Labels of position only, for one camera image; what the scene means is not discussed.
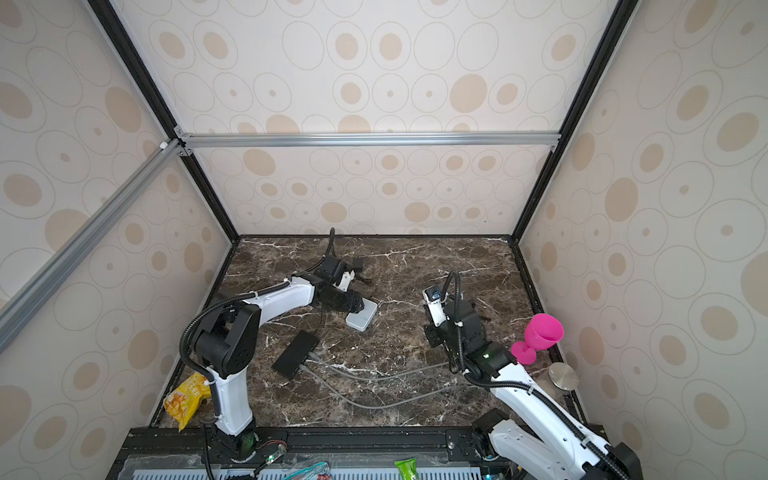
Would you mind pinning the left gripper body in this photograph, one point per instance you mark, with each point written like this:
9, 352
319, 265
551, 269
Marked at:
343, 301

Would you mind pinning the green tube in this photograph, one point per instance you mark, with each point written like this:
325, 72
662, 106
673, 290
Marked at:
407, 469

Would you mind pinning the horizontal aluminium rail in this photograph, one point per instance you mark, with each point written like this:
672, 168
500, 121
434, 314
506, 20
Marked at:
377, 139

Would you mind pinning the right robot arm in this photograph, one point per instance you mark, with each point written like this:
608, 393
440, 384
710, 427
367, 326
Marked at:
544, 440

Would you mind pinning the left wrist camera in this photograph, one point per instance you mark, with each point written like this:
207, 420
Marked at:
345, 281

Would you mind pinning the teal patterned item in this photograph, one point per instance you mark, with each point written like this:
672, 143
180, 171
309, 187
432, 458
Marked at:
313, 472

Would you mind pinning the pink plastic goblet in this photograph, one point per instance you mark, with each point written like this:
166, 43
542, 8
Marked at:
542, 332

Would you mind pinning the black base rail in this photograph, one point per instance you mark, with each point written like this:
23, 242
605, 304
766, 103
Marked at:
457, 443

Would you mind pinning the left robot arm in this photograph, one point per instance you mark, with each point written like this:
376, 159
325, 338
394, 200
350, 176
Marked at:
220, 342

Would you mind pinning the black network switch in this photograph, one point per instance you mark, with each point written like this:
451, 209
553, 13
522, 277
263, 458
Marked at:
295, 355

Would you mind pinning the diagonal aluminium rail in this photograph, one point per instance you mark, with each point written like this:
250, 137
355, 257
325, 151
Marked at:
28, 301

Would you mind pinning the glass jar metal lid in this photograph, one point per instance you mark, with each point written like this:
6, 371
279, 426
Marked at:
563, 376

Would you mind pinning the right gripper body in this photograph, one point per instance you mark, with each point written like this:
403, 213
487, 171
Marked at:
440, 336

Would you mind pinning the white router box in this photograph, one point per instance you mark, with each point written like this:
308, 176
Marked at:
361, 320

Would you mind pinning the black power adapter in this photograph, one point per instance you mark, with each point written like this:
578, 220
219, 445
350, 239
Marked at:
357, 269

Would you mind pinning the yellow snack bag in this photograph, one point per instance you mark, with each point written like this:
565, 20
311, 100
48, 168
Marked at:
184, 401

